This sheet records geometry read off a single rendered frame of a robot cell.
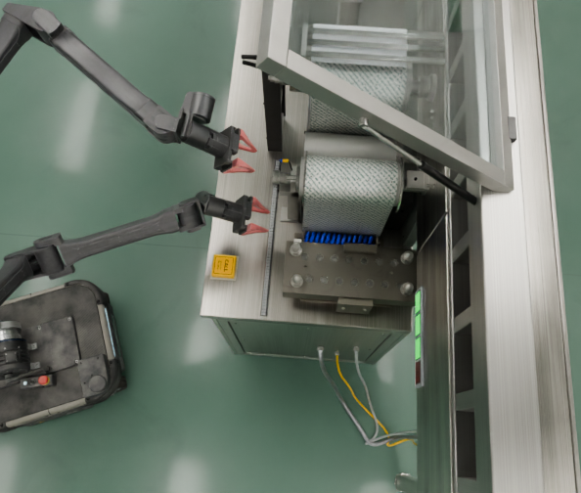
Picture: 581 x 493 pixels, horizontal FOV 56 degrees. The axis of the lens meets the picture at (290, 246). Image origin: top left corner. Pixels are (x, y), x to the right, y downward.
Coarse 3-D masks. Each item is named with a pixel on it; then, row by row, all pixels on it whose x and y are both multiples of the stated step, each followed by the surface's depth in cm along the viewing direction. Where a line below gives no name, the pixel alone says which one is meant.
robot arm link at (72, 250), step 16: (176, 208) 149; (192, 208) 150; (128, 224) 149; (144, 224) 147; (160, 224) 148; (176, 224) 150; (192, 224) 151; (48, 240) 142; (64, 240) 146; (80, 240) 145; (96, 240) 145; (112, 240) 146; (128, 240) 147; (64, 256) 144; (80, 256) 145; (64, 272) 146
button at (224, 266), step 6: (216, 258) 173; (222, 258) 173; (228, 258) 173; (234, 258) 173; (216, 264) 173; (222, 264) 173; (228, 264) 173; (234, 264) 173; (216, 270) 172; (222, 270) 172; (228, 270) 172; (234, 270) 172; (216, 276) 172; (222, 276) 172; (228, 276) 172; (234, 276) 173
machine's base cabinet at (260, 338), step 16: (224, 320) 175; (224, 336) 204; (240, 336) 203; (256, 336) 201; (272, 336) 198; (288, 336) 196; (304, 336) 194; (320, 336) 191; (336, 336) 189; (352, 336) 186; (368, 336) 184; (384, 336) 182; (400, 336) 178; (240, 352) 241; (256, 352) 239; (272, 352) 235; (288, 352) 232; (304, 352) 228; (352, 352) 219; (368, 352) 215; (384, 352) 210
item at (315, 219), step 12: (312, 216) 155; (324, 216) 154; (336, 216) 153; (348, 216) 153; (360, 216) 152; (372, 216) 151; (384, 216) 151; (312, 228) 163; (324, 228) 163; (336, 228) 162; (348, 228) 161; (360, 228) 160; (372, 228) 160
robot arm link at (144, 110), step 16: (32, 16) 129; (48, 16) 129; (48, 32) 128; (64, 32) 131; (64, 48) 131; (80, 48) 131; (80, 64) 131; (96, 64) 131; (96, 80) 131; (112, 80) 130; (112, 96) 131; (128, 96) 130; (144, 96) 130; (144, 112) 128; (160, 112) 129
